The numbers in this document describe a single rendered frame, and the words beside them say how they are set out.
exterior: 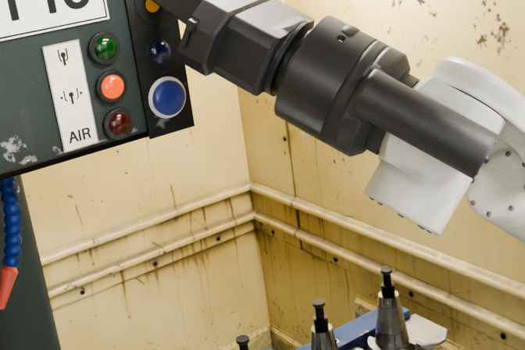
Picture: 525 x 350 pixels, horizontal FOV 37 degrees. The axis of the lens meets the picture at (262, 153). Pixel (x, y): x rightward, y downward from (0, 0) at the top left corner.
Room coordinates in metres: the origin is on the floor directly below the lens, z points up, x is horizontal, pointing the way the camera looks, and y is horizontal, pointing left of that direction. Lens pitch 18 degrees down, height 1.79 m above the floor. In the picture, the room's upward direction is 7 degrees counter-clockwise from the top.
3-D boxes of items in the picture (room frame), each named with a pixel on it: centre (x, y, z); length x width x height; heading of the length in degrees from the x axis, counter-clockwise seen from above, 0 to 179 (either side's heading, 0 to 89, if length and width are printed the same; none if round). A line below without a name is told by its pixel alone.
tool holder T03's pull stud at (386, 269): (0.90, -0.14, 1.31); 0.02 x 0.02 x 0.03
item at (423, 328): (0.93, -0.18, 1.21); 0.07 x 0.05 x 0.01; 33
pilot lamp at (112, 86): (0.64, 0.11, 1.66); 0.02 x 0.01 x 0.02; 123
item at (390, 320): (0.90, -0.14, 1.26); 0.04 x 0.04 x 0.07
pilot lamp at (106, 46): (0.64, 0.11, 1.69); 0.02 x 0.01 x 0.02; 123
